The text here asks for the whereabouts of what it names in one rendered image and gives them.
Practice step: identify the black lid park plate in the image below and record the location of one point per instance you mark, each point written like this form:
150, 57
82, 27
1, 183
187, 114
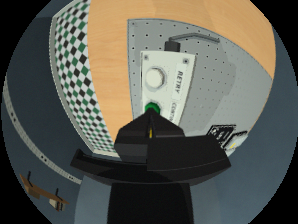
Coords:
224, 131

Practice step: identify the grey rectangular base plate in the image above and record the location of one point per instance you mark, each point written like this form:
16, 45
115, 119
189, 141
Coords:
229, 85

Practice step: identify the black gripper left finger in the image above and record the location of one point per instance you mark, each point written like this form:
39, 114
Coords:
137, 127

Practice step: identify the grey button panel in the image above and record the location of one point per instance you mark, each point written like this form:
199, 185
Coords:
166, 77

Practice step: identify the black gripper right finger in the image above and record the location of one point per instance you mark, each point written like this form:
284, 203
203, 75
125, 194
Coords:
163, 127

